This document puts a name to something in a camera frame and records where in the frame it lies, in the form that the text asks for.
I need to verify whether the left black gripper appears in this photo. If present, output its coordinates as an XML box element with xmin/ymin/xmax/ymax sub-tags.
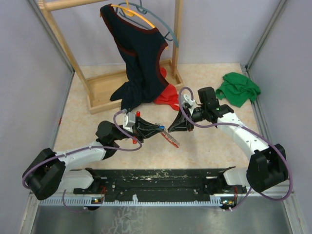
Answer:
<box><xmin>112</xmin><ymin>116</ymin><xmax>164</xmax><ymax>142</ymax></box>

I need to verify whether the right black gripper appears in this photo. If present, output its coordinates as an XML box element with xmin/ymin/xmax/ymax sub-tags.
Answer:
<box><xmin>168</xmin><ymin>105</ymin><xmax>207</xmax><ymax>132</ymax></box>

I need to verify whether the metal key holder red handle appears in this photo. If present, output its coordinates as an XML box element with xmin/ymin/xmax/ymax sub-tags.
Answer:
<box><xmin>161</xmin><ymin>131</ymin><xmax>180</xmax><ymax>149</ymax></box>

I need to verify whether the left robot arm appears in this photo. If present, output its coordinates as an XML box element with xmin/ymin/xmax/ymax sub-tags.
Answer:
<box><xmin>22</xmin><ymin>116</ymin><xmax>164</xmax><ymax>200</ymax></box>

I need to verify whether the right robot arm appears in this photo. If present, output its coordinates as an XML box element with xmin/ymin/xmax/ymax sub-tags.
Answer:
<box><xmin>168</xmin><ymin>87</ymin><xmax>289</xmax><ymax>193</ymax></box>

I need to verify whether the red cloth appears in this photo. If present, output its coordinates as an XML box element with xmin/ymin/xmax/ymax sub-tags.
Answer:
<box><xmin>151</xmin><ymin>66</ymin><xmax>179</xmax><ymax>111</ymax></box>

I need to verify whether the wooden clothes rack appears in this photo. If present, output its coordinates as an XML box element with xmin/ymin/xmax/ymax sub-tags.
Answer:
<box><xmin>36</xmin><ymin>0</ymin><xmax>184</xmax><ymax>114</ymax></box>

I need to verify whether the green cloth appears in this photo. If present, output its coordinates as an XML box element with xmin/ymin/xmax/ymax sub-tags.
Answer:
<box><xmin>215</xmin><ymin>72</ymin><xmax>261</xmax><ymax>107</ymax></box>

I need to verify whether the dark navy shirt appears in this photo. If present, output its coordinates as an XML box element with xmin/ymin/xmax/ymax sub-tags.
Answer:
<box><xmin>100</xmin><ymin>4</ymin><xmax>168</xmax><ymax>111</ymax></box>

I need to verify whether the teal hanger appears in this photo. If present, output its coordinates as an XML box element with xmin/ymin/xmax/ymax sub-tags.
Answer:
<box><xmin>113</xmin><ymin>0</ymin><xmax>179</xmax><ymax>48</ymax></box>

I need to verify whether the yellow hanger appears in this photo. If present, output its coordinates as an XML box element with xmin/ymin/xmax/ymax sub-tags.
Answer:
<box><xmin>100</xmin><ymin>4</ymin><xmax>168</xmax><ymax>53</ymax></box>

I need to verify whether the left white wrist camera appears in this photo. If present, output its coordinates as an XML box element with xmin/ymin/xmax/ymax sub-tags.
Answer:
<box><xmin>122</xmin><ymin>112</ymin><xmax>136</xmax><ymax>133</ymax></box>

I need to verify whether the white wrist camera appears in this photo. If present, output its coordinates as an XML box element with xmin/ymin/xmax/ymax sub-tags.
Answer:
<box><xmin>181</xmin><ymin>94</ymin><xmax>196</xmax><ymax>109</ymax></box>
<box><xmin>122</xmin><ymin>112</ymin><xmax>136</xmax><ymax>133</ymax></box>

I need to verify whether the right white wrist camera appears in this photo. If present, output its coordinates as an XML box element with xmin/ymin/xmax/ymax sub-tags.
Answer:
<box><xmin>181</xmin><ymin>94</ymin><xmax>196</xmax><ymax>109</ymax></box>

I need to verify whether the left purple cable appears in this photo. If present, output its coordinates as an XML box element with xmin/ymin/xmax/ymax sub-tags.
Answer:
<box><xmin>21</xmin><ymin>109</ymin><xmax>143</xmax><ymax>213</ymax></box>

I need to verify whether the purple cable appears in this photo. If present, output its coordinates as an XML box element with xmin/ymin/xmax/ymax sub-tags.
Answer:
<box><xmin>21</xmin><ymin>109</ymin><xmax>143</xmax><ymax>213</ymax></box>
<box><xmin>178</xmin><ymin>86</ymin><xmax>293</xmax><ymax>212</ymax></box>

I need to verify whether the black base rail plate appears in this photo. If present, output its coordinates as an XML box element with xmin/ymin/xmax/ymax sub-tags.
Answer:
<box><xmin>74</xmin><ymin>169</ymin><xmax>247</xmax><ymax>203</ymax></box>

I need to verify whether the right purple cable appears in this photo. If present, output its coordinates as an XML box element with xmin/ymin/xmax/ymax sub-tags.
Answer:
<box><xmin>178</xmin><ymin>86</ymin><xmax>293</xmax><ymax>212</ymax></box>

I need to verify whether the white toothed cable duct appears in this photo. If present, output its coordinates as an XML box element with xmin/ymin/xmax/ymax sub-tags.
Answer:
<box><xmin>39</xmin><ymin>197</ymin><xmax>225</xmax><ymax>208</ymax></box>

